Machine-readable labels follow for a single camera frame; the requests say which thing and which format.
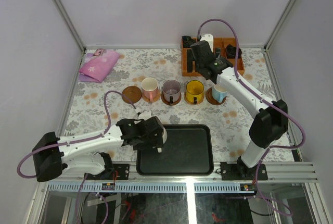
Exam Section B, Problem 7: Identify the rolled dark sock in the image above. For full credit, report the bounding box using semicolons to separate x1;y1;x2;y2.
225;44;236;59
182;35;196;48

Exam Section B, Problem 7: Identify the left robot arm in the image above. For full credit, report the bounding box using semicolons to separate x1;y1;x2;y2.
32;116;168;182

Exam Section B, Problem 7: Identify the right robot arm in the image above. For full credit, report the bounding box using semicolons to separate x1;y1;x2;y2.
190;41;288;180

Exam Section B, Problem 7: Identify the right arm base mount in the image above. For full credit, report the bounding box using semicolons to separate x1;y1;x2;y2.
220;157;268;181

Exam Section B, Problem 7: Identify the orange compartment organizer box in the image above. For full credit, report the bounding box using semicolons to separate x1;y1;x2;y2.
181;37;245;77

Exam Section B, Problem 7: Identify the pink folded cloth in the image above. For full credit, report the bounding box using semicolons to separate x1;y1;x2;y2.
79;48;120;83

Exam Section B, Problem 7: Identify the yellow mug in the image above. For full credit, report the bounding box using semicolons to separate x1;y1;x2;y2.
185;80;204;102

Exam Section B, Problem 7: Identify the pink mug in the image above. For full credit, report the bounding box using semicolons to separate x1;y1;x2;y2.
141;78;158;102

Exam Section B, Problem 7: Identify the black serving tray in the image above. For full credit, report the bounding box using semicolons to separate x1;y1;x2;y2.
136;124;214;175

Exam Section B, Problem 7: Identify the cream white mug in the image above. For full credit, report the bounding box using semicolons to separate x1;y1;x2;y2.
157;127;168;153

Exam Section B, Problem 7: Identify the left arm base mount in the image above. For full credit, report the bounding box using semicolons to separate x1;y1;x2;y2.
85;164;130;181

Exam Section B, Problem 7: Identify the woven rattan coaster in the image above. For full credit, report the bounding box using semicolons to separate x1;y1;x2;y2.
142;91;161;103
184;94;204;105

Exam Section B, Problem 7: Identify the blue mug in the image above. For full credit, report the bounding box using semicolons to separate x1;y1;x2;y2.
212;84;227;103

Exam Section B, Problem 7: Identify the purple mug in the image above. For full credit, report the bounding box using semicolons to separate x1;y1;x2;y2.
162;80;181;105

